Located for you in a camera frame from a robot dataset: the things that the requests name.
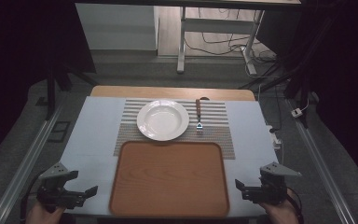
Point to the white round plate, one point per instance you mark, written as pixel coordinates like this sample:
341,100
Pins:
162,119

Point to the brown wooden tray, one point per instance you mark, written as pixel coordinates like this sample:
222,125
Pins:
169,179

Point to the person's left hand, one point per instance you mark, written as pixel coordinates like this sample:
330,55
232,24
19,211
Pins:
42,216

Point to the striped woven placemat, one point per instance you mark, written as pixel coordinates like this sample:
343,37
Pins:
217,141

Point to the white power strip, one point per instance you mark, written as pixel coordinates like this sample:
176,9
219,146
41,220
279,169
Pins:
275,138

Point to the aluminium rail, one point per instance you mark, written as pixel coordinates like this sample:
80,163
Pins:
320,161
28,161

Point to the white cabinet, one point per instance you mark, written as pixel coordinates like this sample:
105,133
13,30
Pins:
115,28

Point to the black tripod stand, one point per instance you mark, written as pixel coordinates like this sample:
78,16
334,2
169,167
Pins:
51,90

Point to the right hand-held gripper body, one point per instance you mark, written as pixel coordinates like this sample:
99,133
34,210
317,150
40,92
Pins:
273,193

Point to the white power adapter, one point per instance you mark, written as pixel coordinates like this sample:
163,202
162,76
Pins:
296,112

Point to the person's right hand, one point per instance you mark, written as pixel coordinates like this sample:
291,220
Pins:
281,213

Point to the pale table cover sheet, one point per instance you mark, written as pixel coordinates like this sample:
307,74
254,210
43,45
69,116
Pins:
90,140

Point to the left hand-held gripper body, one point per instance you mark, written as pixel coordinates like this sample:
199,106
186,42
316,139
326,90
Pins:
53,194

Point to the white desk frame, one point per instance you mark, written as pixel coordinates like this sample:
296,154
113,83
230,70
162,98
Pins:
181,46

